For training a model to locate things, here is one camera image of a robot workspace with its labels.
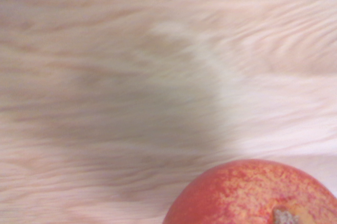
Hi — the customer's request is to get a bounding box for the red yellow speckled apple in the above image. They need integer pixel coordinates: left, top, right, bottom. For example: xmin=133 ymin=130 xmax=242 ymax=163
xmin=162 ymin=158 xmax=337 ymax=224

